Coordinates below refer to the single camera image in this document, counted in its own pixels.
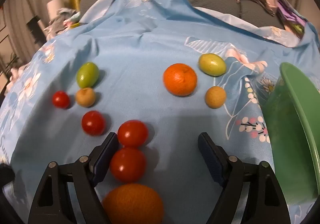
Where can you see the orange tangerine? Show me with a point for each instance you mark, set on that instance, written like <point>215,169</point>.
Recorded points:
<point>180,79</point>
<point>133,204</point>

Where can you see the tan longan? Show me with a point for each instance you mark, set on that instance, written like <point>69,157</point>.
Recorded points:
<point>215,97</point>
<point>85,97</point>

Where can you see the green jujube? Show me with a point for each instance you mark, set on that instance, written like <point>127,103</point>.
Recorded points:
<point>87,74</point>
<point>212,64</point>

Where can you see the red cherry tomato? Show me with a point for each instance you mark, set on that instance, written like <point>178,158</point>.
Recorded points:
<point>128,164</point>
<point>132,133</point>
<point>93,123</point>
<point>61,99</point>

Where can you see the pile of crumpled clothes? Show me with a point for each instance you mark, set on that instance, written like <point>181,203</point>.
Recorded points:
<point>62,20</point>

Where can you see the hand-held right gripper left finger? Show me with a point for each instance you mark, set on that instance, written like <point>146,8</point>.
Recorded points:
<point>105,161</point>

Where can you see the purple cloth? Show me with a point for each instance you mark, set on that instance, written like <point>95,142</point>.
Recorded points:
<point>287,11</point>

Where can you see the yellow-green cloth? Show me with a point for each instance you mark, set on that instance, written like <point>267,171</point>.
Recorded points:
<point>297,28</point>

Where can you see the green bowl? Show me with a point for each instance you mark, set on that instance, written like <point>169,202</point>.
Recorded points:
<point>287,139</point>

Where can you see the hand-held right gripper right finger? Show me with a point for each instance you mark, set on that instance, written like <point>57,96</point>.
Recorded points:
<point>212,161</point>

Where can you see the blue floral bed sheet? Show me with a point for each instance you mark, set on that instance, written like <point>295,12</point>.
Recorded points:
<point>150,39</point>

